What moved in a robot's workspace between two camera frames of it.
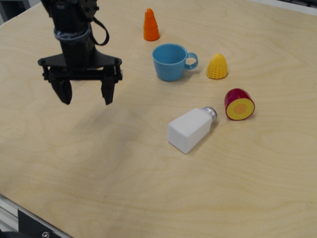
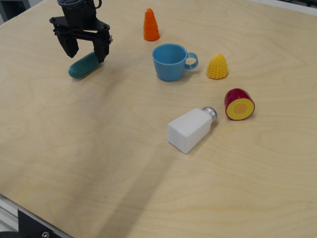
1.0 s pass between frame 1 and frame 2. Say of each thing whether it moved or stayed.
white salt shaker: stayed
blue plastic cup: stayed
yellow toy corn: stayed
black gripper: moved
